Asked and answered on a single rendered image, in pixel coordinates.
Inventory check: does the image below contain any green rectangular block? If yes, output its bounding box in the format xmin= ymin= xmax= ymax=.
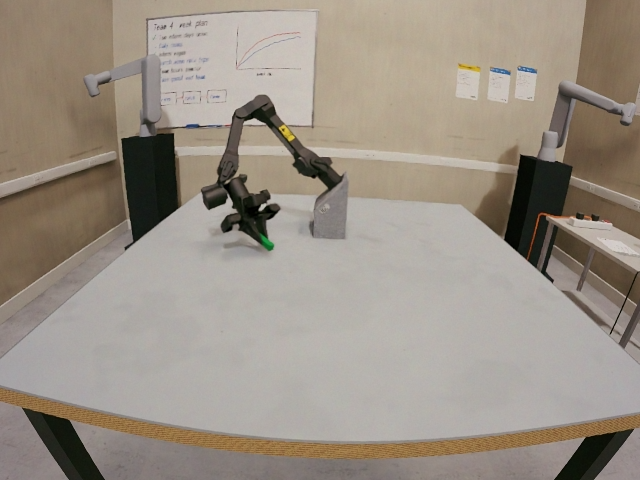
xmin=260 ymin=233 xmax=274 ymax=251

